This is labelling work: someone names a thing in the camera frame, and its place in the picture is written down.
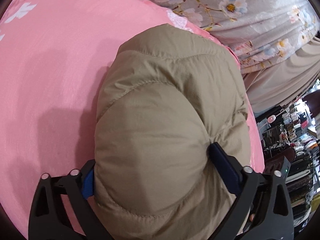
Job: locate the cluttered shelves of goods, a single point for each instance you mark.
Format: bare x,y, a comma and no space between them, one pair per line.
300,135

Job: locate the khaki padded jacket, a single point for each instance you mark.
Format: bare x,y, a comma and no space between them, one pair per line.
162,105

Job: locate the beige bed sheet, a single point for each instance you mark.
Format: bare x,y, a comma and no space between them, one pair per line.
280,80

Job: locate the grey floral quilt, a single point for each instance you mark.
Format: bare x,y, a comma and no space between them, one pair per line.
250,25

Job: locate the pink blanket with white print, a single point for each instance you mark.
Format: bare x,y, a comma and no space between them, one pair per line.
50,67

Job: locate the black box with green light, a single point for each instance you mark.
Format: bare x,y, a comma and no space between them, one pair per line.
278,165

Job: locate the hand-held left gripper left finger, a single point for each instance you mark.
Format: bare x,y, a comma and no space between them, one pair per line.
88,186

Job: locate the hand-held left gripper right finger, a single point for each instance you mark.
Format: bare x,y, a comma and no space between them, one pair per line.
222,162

